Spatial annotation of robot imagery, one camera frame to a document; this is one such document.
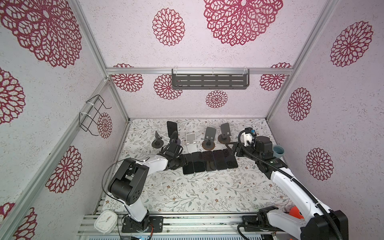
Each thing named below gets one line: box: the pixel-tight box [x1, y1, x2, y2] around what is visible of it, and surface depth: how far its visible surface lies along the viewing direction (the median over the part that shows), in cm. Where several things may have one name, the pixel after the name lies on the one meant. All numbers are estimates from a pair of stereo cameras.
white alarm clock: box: [94, 210, 118, 234], surface depth 74 cm
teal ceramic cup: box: [272, 145, 285, 158], surface depth 97 cm
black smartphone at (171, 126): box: [167, 121, 178, 138], surface depth 98 cm
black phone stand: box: [151, 130, 164, 149], surface depth 105 cm
